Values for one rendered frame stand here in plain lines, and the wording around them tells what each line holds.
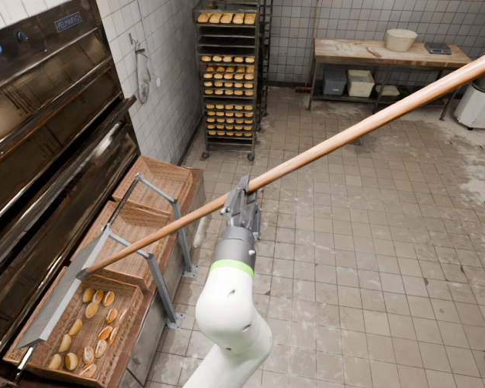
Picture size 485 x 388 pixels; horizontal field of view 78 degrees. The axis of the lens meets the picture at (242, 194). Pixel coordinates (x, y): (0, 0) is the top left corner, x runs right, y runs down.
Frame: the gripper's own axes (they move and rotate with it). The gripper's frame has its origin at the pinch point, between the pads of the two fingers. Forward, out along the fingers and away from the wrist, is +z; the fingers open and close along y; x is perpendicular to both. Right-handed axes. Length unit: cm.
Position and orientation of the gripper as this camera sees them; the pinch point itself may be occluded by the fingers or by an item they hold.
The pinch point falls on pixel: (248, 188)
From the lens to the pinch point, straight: 81.5
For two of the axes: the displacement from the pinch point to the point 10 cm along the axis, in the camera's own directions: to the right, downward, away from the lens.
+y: 6.4, 6.2, 4.6
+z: 1.4, -6.8, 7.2
